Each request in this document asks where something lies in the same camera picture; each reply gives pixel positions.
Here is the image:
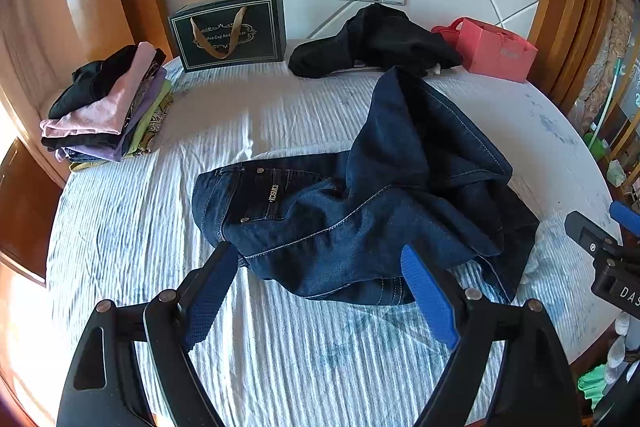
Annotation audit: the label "dark blue jeans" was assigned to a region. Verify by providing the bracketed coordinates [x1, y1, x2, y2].
[191, 66, 541, 306]

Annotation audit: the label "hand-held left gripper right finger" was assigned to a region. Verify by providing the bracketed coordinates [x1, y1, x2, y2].
[402, 245, 583, 427]

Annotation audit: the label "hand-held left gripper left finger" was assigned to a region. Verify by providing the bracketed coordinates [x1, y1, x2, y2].
[56, 243, 238, 427]

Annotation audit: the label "white striped bed sheet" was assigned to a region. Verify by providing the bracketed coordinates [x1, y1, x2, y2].
[45, 38, 623, 427]

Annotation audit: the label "stack of folded clothes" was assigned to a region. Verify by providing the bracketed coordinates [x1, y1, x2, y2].
[40, 41, 174, 172]

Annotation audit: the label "red paper gift bag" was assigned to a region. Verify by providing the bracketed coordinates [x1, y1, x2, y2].
[431, 17, 538, 84]

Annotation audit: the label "green cloth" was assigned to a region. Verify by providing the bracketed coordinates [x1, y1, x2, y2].
[577, 367, 608, 409]

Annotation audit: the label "black garment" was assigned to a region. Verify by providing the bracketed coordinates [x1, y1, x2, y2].
[288, 3, 463, 80]

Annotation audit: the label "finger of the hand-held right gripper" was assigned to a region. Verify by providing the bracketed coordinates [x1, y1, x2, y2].
[566, 211, 621, 260]
[609, 201, 640, 233]

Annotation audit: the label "person's right hand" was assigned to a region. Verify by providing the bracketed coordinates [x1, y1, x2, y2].
[605, 309, 638, 385]

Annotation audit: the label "light wooden shelf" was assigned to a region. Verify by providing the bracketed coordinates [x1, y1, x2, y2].
[605, 72, 640, 202]

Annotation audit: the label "wooden nightstand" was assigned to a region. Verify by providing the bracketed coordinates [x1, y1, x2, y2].
[0, 137, 66, 288]

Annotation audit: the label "mop with light green handle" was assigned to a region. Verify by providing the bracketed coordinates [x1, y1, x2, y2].
[590, 58, 626, 138]

